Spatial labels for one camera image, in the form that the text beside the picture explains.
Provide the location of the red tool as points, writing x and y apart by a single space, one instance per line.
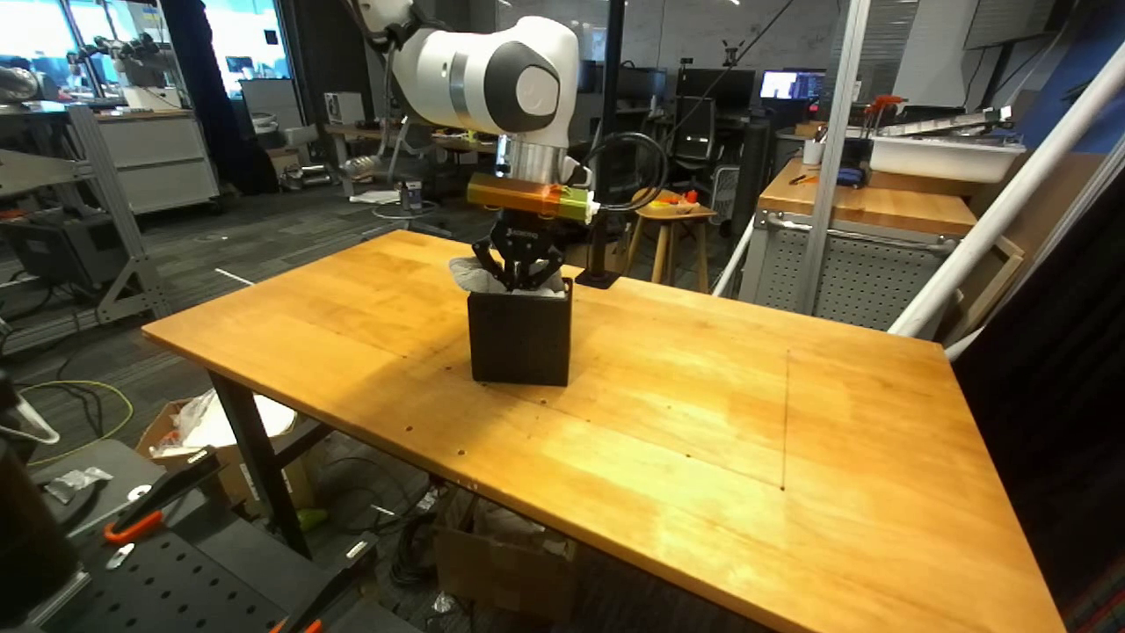
881 106

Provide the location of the black table leg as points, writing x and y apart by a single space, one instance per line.
265 468

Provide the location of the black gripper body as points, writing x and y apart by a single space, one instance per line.
524 237

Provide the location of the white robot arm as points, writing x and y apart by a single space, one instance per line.
470 77

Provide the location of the small white bottle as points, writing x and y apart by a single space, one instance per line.
809 152

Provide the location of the black perforated box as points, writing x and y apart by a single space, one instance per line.
522 341

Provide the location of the round wooden stool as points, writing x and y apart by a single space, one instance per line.
701 217

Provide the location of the orange yellow toy pieces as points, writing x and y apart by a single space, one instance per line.
683 202

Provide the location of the clear plastic bag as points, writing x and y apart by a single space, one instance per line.
76 479

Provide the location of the white pole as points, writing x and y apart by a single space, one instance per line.
1008 194
1060 225

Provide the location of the grey metal shelving rack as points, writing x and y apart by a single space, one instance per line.
119 225

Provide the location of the grey aluminium pole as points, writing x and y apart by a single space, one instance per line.
836 152

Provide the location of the person's dark clothed leg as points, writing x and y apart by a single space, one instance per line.
29 549

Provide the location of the yellow-green orange wrist camera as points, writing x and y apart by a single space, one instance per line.
531 200

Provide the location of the cardboard box with white bag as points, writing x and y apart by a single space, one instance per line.
196 427

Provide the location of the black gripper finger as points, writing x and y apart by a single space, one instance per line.
549 269
497 264

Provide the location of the blue board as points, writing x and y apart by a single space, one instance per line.
1074 59

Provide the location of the black perforated plate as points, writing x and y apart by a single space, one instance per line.
199 586

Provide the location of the white cabinet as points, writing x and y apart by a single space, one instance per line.
164 165

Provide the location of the computer monitor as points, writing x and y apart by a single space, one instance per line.
791 85

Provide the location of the white storage bin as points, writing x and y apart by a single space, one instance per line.
949 160

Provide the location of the small cardboard box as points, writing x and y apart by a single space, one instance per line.
504 569

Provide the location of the thin white tube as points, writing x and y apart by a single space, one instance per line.
736 256

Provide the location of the black pole stand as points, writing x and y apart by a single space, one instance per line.
612 73

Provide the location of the black office chair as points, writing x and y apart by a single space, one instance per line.
696 134

